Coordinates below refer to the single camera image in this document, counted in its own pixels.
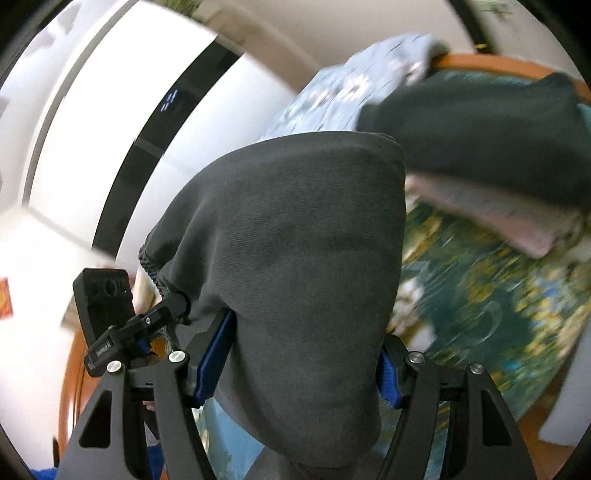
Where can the folded pink garment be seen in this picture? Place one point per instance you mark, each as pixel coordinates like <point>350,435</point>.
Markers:
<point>531,226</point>

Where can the white black wardrobe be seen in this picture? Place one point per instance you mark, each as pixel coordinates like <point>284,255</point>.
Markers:
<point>110,110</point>

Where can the teal floral bed sheet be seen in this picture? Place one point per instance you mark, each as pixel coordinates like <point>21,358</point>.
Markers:
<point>473,292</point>

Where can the light blue floral duvet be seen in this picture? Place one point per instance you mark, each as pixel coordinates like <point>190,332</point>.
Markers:
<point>333,99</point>

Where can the folded dark green garment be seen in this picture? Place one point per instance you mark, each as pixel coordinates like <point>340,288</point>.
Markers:
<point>529,138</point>

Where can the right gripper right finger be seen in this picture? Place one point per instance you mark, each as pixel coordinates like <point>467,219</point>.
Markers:
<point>483,438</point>

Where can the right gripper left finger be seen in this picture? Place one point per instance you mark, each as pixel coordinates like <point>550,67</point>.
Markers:
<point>109,441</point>

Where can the dark grey sweatpants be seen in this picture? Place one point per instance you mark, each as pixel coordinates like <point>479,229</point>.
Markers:
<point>302,237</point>

